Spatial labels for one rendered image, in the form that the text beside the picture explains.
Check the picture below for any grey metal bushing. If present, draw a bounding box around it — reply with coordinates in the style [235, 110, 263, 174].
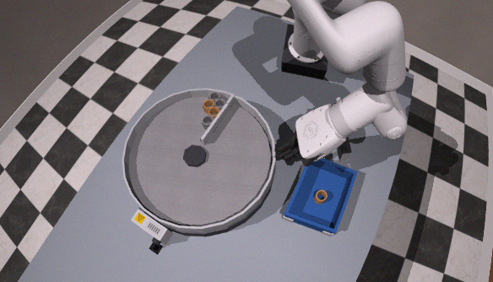
[209, 92, 220, 102]
[214, 99, 225, 111]
[202, 115, 214, 130]

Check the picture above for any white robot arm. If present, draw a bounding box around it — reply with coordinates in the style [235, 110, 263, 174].
[287, 0, 407, 161]

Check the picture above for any bronze bushing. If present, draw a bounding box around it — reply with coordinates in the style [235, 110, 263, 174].
[314, 190, 328, 204]
[209, 107, 219, 119]
[203, 100, 214, 114]

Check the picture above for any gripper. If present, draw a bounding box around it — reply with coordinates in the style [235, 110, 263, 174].
[278, 104, 346, 166]

